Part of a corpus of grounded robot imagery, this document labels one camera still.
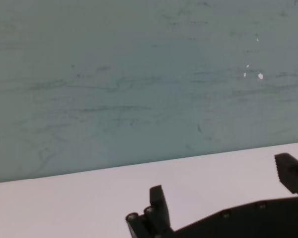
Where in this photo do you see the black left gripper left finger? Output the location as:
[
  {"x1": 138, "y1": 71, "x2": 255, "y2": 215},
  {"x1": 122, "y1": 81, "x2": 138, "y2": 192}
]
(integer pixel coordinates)
[{"x1": 125, "y1": 185, "x2": 174, "y2": 238}]

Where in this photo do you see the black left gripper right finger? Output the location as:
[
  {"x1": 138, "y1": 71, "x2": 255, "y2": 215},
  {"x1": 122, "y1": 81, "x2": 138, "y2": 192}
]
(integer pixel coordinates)
[{"x1": 274, "y1": 153, "x2": 298, "y2": 198}]

